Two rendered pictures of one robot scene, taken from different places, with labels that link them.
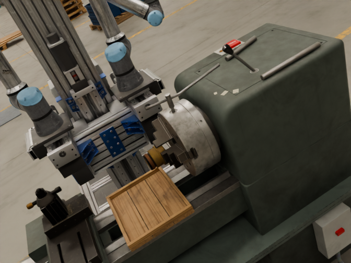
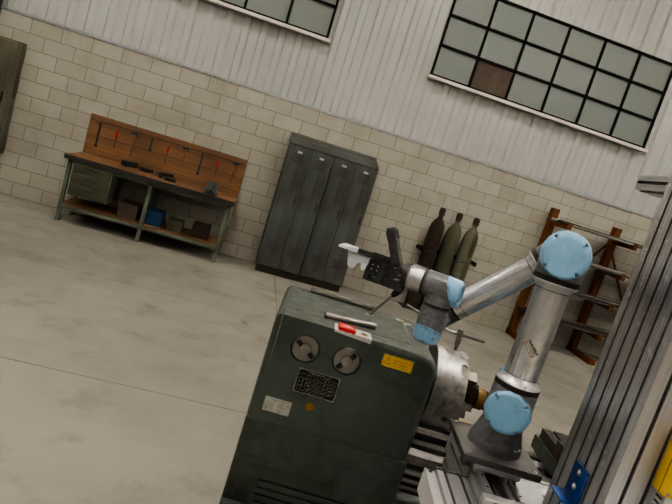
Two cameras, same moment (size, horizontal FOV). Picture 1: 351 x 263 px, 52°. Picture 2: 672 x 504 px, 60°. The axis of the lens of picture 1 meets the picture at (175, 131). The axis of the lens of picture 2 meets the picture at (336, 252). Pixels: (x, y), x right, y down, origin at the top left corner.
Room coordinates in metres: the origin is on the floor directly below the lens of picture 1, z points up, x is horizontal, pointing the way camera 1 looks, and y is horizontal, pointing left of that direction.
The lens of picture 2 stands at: (3.59, -0.19, 1.80)
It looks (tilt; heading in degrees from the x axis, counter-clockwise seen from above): 8 degrees down; 190
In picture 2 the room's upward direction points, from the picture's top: 17 degrees clockwise
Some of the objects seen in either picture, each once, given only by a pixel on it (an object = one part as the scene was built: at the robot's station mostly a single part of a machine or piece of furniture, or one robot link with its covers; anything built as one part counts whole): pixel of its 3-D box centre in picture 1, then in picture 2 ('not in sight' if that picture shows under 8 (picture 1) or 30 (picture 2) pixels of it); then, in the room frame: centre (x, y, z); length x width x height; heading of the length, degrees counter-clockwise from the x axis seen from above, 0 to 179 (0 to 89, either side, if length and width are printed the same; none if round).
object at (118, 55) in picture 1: (118, 57); not in sight; (1.91, 0.12, 1.33); 0.13 x 0.12 x 0.14; 170
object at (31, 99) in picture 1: (33, 102); not in sight; (1.81, 0.61, 1.33); 0.13 x 0.12 x 0.14; 33
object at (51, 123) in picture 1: (45, 120); not in sight; (1.81, 0.61, 1.21); 0.15 x 0.15 x 0.10
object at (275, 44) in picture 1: (259, 96); (342, 364); (1.41, -0.42, 1.06); 0.59 x 0.48 x 0.39; 102
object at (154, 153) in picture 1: (155, 157); (477, 398); (1.27, 0.12, 1.08); 0.09 x 0.09 x 0.09; 13
